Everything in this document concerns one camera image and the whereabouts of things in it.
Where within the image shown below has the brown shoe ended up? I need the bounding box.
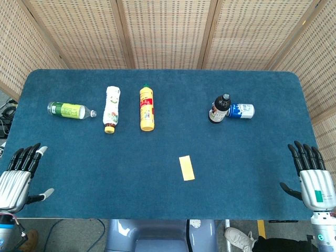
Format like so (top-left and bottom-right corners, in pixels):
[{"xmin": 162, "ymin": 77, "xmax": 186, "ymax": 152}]
[{"xmin": 19, "ymin": 228, "xmax": 40, "ymax": 252}]

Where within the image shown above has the clear bottle green label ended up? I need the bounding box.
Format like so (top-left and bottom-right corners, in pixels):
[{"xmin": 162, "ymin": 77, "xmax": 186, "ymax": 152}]
[{"xmin": 47, "ymin": 101, "xmax": 97, "ymax": 120}]

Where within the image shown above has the woven bamboo folding screen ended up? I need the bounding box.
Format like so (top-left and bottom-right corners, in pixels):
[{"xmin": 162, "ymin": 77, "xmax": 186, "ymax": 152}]
[{"xmin": 0, "ymin": 0, "xmax": 336, "ymax": 171}]

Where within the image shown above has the white bottle yellow cap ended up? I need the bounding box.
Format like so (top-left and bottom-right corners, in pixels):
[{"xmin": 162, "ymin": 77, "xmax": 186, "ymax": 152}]
[{"xmin": 102, "ymin": 86, "xmax": 121, "ymax": 134}]

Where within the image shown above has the white sneaker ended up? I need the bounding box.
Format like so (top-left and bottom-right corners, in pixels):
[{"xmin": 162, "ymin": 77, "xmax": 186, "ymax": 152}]
[{"xmin": 224, "ymin": 227, "xmax": 257, "ymax": 252}]

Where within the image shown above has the yellow plastic bottle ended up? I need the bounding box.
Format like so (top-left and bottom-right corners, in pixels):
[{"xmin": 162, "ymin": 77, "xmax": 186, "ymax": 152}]
[{"xmin": 139, "ymin": 83, "xmax": 155, "ymax": 132}]

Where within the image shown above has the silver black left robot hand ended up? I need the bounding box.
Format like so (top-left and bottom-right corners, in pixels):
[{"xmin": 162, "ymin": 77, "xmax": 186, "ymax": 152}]
[{"xmin": 0, "ymin": 143, "xmax": 55, "ymax": 214}]

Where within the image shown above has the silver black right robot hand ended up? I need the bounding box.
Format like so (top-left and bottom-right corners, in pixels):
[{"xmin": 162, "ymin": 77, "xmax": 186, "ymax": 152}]
[{"xmin": 279, "ymin": 141, "xmax": 336, "ymax": 211}]

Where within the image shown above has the left arm wire with connector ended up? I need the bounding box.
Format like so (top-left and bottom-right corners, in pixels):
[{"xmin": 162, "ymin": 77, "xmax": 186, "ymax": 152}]
[{"xmin": 10, "ymin": 214, "xmax": 29, "ymax": 245}]

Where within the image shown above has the blue table cloth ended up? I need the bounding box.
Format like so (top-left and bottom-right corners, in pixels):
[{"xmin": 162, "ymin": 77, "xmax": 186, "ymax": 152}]
[{"xmin": 5, "ymin": 68, "xmax": 319, "ymax": 221}]

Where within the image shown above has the blue floor cable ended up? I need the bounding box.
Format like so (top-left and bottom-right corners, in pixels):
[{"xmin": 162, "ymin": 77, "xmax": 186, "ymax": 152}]
[{"xmin": 41, "ymin": 219, "xmax": 106, "ymax": 252}]

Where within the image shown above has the pale grey robot torso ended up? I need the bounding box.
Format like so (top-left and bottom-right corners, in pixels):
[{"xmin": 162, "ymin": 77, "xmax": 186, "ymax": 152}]
[{"xmin": 104, "ymin": 219, "xmax": 218, "ymax": 252}]

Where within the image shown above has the black trouser leg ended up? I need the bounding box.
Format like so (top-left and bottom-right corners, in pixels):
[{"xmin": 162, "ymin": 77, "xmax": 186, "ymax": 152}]
[{"xmin": 253, "ymin": 236, "xmax": 318, "ymax": 252}]

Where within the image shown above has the dark tea bottle black cap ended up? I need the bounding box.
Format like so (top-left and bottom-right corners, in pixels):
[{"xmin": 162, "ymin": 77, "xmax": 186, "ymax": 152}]
[{"xmin": 208, "ymin": 93, "xmax": 232, "ymax": 124}]

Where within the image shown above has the black cable bundle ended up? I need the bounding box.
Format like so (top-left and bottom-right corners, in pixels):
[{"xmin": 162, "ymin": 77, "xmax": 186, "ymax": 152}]
[{"xmin": 0, "ymin": 98, "xmax": 18, "ymax": 140}]

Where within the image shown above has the blue white drink can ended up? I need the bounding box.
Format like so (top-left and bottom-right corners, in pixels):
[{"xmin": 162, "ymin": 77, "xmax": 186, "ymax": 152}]
[{"xmin": 226, "ymin": 103, "xmax": 256, "ymax": 119}]

